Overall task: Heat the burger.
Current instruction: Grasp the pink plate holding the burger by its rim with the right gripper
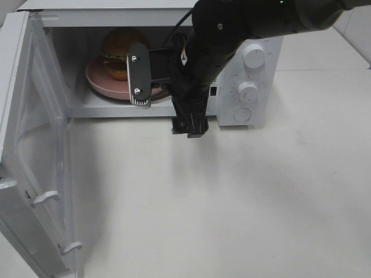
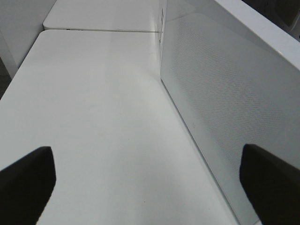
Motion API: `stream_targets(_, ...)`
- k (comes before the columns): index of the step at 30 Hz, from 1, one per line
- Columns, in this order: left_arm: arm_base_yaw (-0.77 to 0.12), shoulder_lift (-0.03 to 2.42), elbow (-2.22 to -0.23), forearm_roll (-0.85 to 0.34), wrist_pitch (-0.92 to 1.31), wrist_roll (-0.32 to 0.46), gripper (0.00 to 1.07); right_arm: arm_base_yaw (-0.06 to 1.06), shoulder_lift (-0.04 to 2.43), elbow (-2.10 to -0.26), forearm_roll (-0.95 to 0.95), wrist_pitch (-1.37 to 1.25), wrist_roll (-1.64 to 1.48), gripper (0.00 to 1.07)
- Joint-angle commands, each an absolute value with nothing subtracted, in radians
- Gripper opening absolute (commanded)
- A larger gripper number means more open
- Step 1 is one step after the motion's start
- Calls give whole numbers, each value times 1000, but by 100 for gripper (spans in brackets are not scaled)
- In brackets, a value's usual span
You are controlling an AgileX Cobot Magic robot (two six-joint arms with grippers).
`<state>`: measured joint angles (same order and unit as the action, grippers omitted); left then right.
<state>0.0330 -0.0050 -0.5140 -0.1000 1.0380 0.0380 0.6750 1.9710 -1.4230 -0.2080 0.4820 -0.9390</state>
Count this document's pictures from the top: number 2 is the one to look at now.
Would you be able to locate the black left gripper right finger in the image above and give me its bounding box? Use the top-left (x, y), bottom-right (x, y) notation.
top-left (239, 144), bottom-right (300, 225)

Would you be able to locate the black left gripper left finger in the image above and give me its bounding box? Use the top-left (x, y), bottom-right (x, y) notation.
top-left (0, 146), bottom-right (56, 225)

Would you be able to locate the white microwave door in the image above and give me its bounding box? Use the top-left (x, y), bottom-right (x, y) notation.
top-left (161, 0), bottom-right (300, 225)

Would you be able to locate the white microwave oven body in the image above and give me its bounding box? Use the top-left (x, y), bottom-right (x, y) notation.
top-left (216, 0), bottom-right (300, 49)

